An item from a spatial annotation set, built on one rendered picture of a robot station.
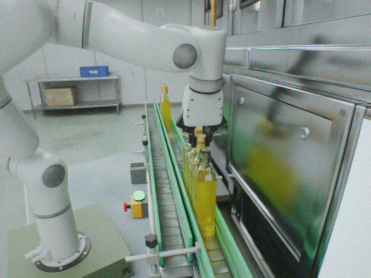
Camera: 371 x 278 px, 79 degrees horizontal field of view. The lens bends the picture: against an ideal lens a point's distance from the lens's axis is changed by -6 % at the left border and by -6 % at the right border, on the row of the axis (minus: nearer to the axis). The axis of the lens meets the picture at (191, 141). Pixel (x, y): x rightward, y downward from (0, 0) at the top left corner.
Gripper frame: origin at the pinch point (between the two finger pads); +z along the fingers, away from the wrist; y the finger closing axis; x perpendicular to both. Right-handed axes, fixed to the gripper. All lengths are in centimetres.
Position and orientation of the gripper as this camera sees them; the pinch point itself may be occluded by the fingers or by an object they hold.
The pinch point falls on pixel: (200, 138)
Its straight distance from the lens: 65.3
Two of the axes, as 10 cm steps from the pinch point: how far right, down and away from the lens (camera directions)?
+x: 1.9, 5.9, -7.9
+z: -0.5, 8.1, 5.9
